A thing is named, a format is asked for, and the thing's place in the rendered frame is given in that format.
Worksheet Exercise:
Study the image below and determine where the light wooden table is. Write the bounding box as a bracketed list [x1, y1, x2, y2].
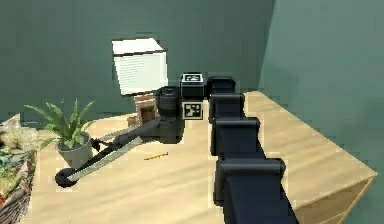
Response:
[19, 90, 380, 224]

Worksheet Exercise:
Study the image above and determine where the green houseplant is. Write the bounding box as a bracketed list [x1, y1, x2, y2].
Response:
[24, 97, 98, 170]

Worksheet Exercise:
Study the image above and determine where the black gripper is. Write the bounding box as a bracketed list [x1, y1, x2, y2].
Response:
[54, 85, 186, 189]

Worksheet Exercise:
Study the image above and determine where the yellow pencil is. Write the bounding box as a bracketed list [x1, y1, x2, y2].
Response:
[143, 151, 170, 161]

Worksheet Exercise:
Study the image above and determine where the multicoloured patterned cloth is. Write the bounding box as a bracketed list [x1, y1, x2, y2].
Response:
[0, 112, 38, 224]

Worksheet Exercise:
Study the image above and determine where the white shade table lamp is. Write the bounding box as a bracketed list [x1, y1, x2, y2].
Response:
[111, 36, 170, 128]

